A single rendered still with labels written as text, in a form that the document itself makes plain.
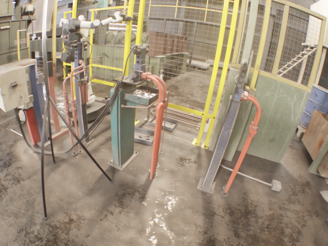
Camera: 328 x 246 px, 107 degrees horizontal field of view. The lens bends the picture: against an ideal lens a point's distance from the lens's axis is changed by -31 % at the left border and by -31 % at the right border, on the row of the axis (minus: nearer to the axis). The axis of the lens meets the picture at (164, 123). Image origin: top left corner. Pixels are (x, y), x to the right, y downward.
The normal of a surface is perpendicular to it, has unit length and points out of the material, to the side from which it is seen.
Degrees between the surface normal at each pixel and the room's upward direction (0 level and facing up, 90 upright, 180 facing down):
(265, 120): 90
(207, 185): 90
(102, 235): 0
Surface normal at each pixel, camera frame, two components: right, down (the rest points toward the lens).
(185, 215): 0.11, -0.88
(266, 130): -0.40, 0.40
